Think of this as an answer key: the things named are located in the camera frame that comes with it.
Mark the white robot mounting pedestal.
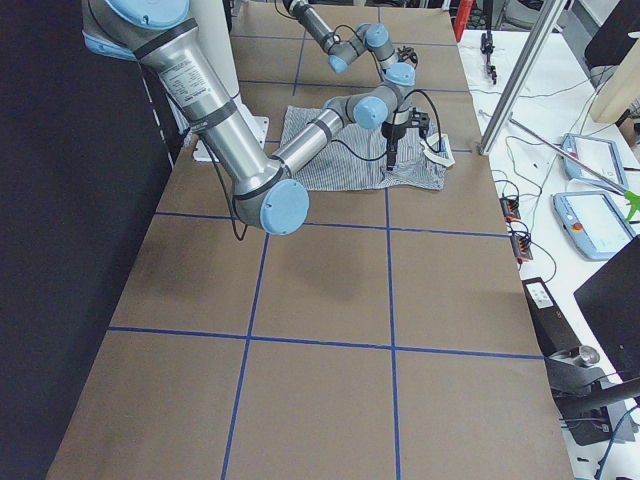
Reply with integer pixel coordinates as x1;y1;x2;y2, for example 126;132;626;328
185;0;270;165

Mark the silver round knob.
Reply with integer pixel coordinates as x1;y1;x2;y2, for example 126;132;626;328
575;345;600;368

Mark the green tipped grabber stick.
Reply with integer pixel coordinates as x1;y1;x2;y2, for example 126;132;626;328
508;117;639;224

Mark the lower blue teach pendant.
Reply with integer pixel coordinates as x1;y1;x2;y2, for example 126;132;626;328
552;191;636;261

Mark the blue teach pendant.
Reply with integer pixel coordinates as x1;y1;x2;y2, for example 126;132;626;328
552;191;636;261
561;133;628;189

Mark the black clamp tool on table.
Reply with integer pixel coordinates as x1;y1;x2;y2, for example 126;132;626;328
480;29;497;85

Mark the black box white label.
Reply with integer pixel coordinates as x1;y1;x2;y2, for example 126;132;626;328
522;277;581;357

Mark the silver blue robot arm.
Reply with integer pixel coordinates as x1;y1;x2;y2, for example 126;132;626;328
81;1;415;235
283;1;399;73

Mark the upper blue teach pendant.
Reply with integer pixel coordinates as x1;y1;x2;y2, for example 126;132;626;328
561;133;628;189

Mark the black monitor on stand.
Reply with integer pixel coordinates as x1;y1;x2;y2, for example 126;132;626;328
545;237;639;446

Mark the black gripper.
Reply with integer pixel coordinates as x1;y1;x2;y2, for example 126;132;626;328
381;122;406;171

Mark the aluminium extrusion frame post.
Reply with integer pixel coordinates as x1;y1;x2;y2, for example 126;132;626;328
478;0;567;156

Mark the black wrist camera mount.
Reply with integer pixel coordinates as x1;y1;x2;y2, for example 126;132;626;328
405;108;431;140
396;46;419;69

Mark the striped polo shirt white collar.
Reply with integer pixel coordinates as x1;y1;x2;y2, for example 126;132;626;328
294;124;447;191

